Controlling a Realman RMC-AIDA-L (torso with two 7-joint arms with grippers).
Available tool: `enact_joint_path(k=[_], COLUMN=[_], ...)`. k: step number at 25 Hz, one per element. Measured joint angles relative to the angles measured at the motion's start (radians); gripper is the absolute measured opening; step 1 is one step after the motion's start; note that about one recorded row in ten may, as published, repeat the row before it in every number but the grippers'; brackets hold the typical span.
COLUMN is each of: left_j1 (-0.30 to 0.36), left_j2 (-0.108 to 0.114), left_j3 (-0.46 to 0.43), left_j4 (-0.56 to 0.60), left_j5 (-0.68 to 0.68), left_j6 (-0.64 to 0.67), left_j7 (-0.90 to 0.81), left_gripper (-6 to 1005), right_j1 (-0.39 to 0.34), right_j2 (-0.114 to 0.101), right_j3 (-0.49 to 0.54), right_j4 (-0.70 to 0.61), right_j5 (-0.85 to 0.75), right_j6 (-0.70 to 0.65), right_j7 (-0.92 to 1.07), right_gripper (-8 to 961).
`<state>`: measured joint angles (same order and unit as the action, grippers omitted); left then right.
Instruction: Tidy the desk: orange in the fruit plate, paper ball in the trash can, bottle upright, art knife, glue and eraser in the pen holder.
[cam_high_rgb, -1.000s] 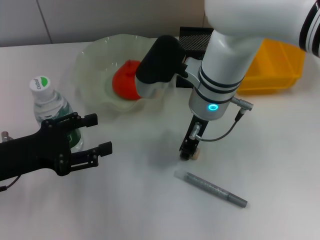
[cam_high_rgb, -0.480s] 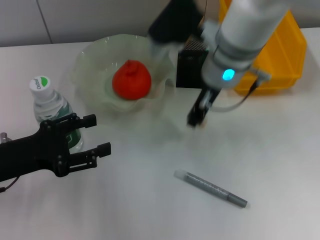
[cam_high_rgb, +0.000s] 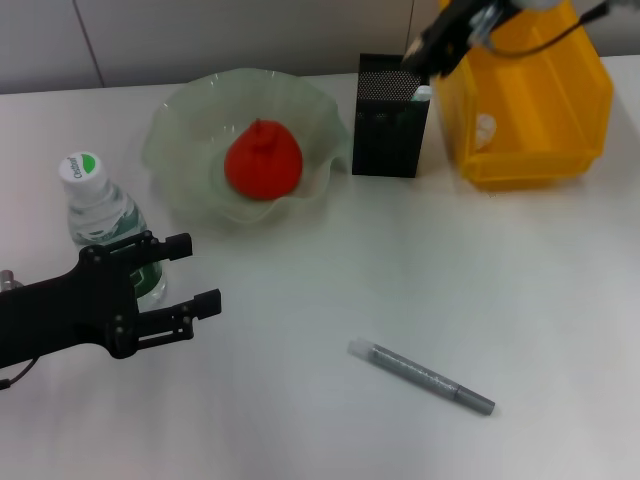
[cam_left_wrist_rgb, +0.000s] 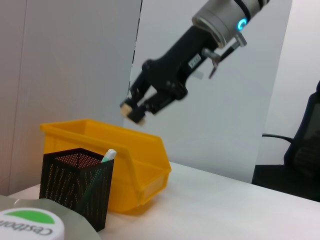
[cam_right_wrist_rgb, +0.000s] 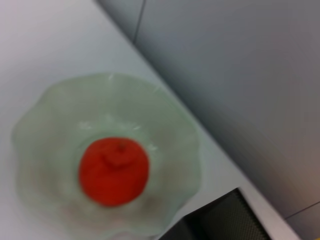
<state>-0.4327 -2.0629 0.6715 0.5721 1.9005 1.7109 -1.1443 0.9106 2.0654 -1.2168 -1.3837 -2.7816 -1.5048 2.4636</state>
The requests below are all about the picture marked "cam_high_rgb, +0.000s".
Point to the yellow plastic bin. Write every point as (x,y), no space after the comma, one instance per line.
(525,100)

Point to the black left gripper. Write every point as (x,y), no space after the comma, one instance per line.
(75,310)

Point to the green glass fruit plate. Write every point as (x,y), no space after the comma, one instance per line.
(190,130)

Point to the black mesh pen holder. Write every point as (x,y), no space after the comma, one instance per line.
(385,145)

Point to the clear water bottle green label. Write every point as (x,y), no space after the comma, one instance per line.
(95,210)

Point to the white paper ball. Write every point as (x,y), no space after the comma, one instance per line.
(485,131)

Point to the orange fruit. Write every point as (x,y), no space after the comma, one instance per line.
(262,165)

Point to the grey glitter marker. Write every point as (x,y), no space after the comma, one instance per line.
(420,375)

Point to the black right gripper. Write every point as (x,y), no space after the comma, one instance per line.
(457,25)

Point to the mint green pen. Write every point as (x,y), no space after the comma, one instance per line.
(422,93)

